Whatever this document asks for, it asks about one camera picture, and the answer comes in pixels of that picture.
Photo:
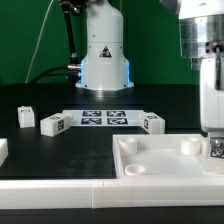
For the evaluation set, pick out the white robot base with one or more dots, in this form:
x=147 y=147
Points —
x=104 y=67

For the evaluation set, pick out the white sheet with AprilTags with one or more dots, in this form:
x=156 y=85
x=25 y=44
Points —
x=104 y=117

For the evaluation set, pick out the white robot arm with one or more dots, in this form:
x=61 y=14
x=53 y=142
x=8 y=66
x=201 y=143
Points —
x=201 y=27

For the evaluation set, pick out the white square tabletop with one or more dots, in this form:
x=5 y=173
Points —
x=160 y=156

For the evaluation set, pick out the white U-shaped obstacle fence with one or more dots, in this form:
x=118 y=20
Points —
x=99 y=193

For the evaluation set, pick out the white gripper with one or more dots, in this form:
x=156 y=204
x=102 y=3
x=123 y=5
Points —
x=211 y=100

